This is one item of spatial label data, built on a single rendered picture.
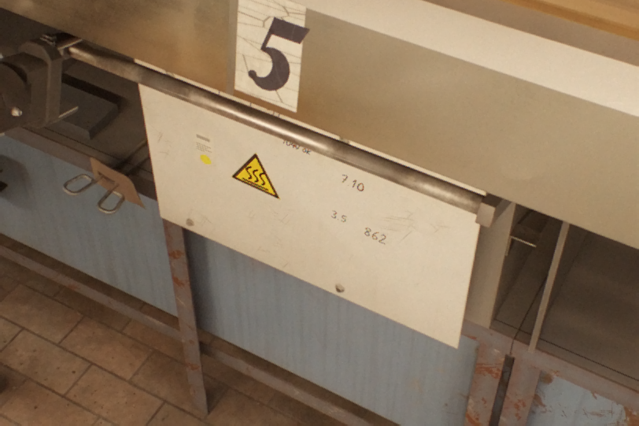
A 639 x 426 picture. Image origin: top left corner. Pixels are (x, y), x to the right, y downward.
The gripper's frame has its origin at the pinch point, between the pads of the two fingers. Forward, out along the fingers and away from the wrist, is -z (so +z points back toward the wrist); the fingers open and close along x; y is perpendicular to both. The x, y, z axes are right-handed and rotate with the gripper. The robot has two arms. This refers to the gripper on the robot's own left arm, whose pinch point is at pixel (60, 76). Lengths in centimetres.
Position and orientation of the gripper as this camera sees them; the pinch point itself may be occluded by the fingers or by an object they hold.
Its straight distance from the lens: 141.8
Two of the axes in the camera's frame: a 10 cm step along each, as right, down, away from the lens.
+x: 1.8, -8.7, -4.6
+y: -8.7, -3.5, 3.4
